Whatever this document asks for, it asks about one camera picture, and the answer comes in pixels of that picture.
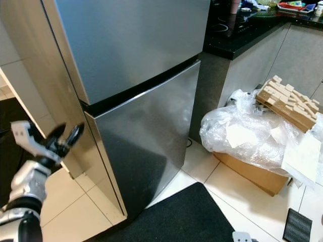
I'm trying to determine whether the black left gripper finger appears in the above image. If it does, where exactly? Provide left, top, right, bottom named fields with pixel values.
left=45, top=125, right=67, bottom=149
left=65, top=124, right=84, bottom=151

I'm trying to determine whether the stainless steel fridge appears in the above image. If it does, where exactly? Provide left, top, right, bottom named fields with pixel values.
left=0, top=0, right=212, bottom=225

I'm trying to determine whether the black doormat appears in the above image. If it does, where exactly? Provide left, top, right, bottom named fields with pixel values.
left=88, top=183, right=239, bottom=242

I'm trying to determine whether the clear plastic sheet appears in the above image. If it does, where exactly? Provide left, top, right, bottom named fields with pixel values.
left=199, top=90, right=323, bottom=188

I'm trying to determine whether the brown cardboard box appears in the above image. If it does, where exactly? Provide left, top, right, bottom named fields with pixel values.
left=213, top=151, right=291, bottom=197

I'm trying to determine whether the pink cup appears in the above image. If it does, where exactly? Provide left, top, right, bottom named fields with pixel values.
left=230, top=0, right=242, bottom=14

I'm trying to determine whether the tan moulded packing insert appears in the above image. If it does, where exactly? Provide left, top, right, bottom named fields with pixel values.
left=256, top=75, right=321, bottom=134

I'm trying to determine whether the grey kitchen cabinet black counter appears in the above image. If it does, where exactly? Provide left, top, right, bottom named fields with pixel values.
left=187, top=0, right=323, bottom=147

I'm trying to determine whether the black ribbed pad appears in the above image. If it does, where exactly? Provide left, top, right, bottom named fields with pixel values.
left=282, top=208, right=313, bottom=242

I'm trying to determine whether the red tray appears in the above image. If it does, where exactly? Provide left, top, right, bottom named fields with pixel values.
left=278, top=1, right=321, bottom=14

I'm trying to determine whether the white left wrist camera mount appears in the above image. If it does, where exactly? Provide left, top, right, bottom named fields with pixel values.
left=11, top=120, right=52, bottom=158

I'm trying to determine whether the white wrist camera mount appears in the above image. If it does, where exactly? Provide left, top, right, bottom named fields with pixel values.
left=11, top=120, right=52, bottom=158
left=232, top=232, right=251, bottom=242

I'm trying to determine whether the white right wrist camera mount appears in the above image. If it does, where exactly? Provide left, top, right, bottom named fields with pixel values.
left=232, top=232, right=251, bottom=242

